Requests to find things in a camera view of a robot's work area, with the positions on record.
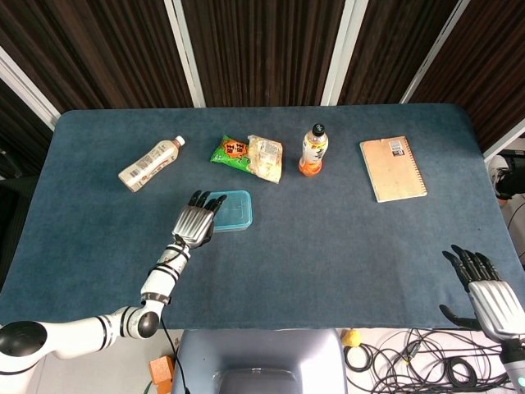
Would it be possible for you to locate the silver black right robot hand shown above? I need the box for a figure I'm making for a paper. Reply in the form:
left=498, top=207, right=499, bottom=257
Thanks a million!
left=438, top=244, right=525, bottom=341

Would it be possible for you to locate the black and white equipment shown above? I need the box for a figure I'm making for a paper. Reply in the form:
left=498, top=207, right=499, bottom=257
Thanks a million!
left=487, top=149, right=525, bottom=202

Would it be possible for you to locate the tan spiral notebook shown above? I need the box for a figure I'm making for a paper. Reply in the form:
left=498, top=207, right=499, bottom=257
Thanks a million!
left=359, top=135, right=428, bottom=204

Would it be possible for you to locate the blue table cloth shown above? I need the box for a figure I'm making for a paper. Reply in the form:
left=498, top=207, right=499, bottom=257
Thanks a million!
left=0, top=102, right=525, bottom=332

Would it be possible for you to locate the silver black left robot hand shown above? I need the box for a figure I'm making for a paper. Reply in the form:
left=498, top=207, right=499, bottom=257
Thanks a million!
left=171, top=190, right=228, bottom=250

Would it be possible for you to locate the black cable tangle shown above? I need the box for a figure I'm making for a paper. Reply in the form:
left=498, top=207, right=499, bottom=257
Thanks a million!
left=343, top=328, right=518, bottom=394

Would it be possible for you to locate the clear bread bag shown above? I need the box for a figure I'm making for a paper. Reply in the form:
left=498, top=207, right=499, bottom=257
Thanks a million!
left=245, top=134, right=285, bottom=185

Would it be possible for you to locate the yellow round object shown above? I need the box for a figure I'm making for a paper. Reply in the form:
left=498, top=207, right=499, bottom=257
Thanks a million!
left=342, top=328, right=363, bottom=348

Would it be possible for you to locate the orange juice bottle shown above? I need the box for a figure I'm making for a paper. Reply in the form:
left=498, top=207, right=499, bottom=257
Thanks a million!
left=298, top=122, right=329, bottom=178

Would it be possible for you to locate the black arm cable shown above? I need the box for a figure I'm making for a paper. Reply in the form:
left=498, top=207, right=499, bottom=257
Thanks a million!
left=158, top=315, right=190, bottom=394

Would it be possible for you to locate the orange wooden block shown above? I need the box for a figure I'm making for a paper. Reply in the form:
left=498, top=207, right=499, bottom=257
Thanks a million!
left=148, top=355, right=176, bottom=393

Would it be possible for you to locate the grey robot torso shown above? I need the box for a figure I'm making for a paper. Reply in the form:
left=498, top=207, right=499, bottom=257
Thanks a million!
left=170, top=328, right=349, bottom=394

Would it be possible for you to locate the green snack bag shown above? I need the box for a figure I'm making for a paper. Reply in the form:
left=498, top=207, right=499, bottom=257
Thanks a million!
left=210, top=134, right=252, bottom=173

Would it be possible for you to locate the white partition post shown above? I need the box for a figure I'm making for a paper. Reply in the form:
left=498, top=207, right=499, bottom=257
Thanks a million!
left=399, top=0, right=471, bottom=104
left=320, top=0, right=358, bottom=107
left=0, top=45, right=62, bottom=131
left=163, top=0, right=206, bottom=108
left=482, top=133, right=525, bottom=163

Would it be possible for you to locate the beige milk tea bottle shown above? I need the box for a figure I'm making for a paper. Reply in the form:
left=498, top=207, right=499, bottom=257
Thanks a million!
left=117, top=135, right=186, bottom=194

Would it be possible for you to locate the black coiled cable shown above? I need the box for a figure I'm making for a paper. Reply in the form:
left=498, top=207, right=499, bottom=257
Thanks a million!
left=445, top=357, right=479, bottom=389

